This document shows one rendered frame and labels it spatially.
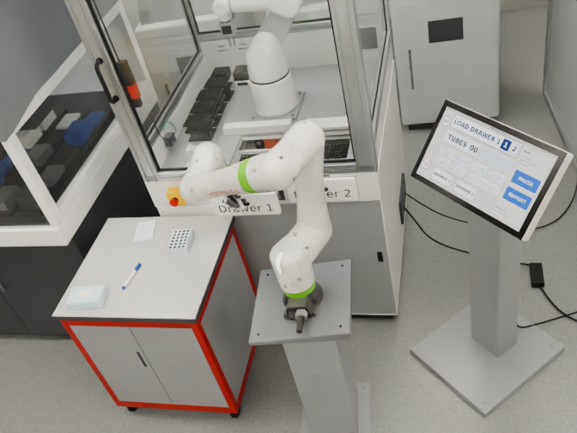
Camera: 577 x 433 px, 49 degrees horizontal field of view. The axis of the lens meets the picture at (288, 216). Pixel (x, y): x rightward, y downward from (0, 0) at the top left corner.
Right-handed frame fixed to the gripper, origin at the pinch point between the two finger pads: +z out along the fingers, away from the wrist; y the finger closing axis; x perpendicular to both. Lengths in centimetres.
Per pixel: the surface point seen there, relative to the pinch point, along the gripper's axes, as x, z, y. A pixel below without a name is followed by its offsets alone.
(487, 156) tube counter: 96, -18, -6
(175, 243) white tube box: -29.4, 9.5, 12.5
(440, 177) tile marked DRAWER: 79, -6, -5
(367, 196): 50, 15, -10
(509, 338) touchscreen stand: 105, 75, 29
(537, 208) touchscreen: 110, -19, 16
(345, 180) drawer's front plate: 42.1, 4.6, -11.9
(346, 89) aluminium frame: 48, -33, -27
